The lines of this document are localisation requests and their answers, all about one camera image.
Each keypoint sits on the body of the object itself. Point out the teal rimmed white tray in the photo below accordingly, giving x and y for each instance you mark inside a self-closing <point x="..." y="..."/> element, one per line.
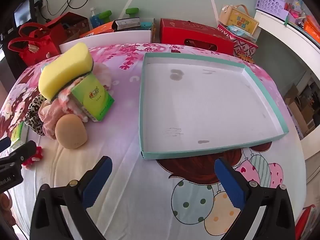
<point x="205" y="105"/>

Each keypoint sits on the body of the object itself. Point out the black and white box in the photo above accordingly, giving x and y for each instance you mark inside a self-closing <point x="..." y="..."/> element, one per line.
<point x="126" y="23"/>

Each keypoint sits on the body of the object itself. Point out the yellow sponge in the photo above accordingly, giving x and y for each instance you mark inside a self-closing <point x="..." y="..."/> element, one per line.
<point x="65" y="70"/>

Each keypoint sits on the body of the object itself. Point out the blue wet wipes pack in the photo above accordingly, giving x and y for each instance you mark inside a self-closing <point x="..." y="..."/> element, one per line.
<point x="242" y="32"/>

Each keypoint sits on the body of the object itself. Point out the small green packet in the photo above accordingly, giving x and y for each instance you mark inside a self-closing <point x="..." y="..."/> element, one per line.
<point x="18" y="135"/>

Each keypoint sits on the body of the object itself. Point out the small teal item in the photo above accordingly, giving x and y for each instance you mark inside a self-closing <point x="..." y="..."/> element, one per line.
<point x="146" y="25"/>

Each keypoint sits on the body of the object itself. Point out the dark red open box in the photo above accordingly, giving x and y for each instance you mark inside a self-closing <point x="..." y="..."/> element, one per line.
<point x="70" y="25"/>

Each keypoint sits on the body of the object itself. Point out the leopard print scrunchie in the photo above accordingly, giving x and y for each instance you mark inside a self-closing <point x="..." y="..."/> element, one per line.
<point x="32" y="115"/>

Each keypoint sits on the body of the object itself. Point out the white shelf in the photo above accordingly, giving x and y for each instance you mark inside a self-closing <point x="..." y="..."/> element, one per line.
<point x="287" y="32"/>

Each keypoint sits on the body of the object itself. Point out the pink white striped fuzzy sock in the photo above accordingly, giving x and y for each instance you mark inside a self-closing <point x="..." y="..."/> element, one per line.
<point x="66" y="98"/>

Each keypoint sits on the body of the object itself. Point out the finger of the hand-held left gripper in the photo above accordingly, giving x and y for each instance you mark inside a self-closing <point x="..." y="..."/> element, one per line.
<point x="4" y="145"/>
<point x="25" y="151"/>

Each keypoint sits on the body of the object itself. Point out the beige makeup sponge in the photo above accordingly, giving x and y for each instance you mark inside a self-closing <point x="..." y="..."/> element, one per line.
<point x="71" y="131"/>

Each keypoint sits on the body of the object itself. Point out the black monitor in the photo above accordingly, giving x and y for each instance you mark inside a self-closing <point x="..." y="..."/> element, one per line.
<point x="22" y="13"/>

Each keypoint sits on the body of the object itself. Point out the printed blanket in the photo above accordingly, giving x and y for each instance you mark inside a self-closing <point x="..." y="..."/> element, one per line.
<point x="130" y="187"/>

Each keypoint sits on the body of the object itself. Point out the cardboard box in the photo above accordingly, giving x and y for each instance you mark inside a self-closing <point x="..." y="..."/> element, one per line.
<point x="303" y="115"/>

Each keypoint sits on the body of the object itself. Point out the blue liquid bottle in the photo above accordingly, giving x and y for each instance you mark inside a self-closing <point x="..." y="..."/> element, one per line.
<point x="94" y="20"/>

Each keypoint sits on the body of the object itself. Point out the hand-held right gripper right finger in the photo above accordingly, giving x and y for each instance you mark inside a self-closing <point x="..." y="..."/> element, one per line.
<point x="228" y="185"/>

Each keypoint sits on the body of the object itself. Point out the red scrunchie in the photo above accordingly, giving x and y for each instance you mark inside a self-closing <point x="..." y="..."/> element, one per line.
<point x="32" y="158"/>

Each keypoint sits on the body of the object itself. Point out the red felt bag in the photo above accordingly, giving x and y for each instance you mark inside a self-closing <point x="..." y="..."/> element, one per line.
<point x="37" y="46"/>

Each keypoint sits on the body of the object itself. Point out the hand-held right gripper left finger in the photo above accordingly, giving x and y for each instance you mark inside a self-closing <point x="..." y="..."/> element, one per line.
<point x="97" y="185"/>

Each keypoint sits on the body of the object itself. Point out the red gift box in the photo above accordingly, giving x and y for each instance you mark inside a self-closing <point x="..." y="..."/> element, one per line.
<point x="195" y="33"/>

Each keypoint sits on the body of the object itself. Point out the red patterned tin box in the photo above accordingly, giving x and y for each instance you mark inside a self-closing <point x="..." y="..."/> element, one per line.
<point x="240" y="47"/>

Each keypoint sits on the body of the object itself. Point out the green dumbbell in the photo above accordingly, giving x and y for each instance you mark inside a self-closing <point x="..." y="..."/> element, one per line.
<point x="105" y="17"/>
<point x="132" y="12"/>

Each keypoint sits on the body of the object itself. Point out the pale pink fuzzy cloth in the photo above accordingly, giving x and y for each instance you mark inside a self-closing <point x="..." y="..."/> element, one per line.
<point x="102" y="75"/>

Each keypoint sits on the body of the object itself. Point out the orange box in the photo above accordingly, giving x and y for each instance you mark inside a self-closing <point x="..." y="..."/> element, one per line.
<point x="98" y="29"/>

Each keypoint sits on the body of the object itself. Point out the green tissue packet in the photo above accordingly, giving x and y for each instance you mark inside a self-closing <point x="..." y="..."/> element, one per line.
<point x="93" y="97"/>

